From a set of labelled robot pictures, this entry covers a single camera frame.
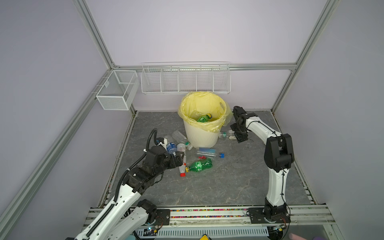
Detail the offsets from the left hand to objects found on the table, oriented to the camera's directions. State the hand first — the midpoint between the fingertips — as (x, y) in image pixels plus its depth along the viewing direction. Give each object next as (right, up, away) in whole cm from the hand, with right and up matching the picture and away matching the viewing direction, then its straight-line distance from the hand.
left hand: (176, 157), depth 74 cm
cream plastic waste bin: (+12, +8, +13) cm, 19 cm away
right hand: (+35, +10, +25) cm, 45 cm away
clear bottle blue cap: (+26, -3, +19) cm, 32 cm away
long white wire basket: (-6, +48, +25) cm, 54 cm away
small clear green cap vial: (+28, +9, +28) cm, 41 cm away
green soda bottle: (+15, +20, +20) cm, 32 cm away
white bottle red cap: (0, +2, +21) cm, 21 cm away
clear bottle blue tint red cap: (+16, -2, +20) cm, 25 cm away
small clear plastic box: (+34, +8, +27) cm, 44 cm away
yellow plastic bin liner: (+16, +31, +22) cm, 41 cm away
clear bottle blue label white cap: (-6, +1, +20) cm, 21 cm away
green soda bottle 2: (+12, -8, +13) cm, 19 cm away
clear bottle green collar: (-1, +7, +26) cm, 27 cm away
